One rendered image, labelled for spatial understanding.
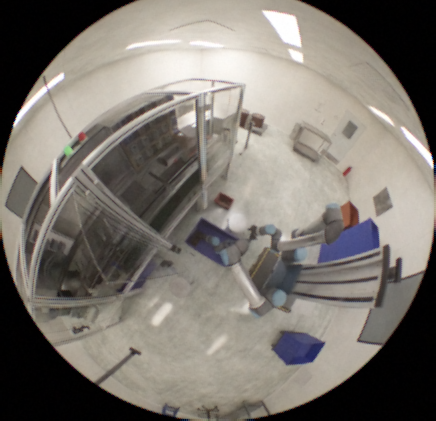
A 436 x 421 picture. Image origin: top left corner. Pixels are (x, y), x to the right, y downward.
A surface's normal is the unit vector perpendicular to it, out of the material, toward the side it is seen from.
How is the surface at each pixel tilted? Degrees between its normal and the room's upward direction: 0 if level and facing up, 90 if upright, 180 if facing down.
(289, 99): 90
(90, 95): 90
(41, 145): 90
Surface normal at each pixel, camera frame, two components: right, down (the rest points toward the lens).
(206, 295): 0.06, -0.47
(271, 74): -0.54, 0.73
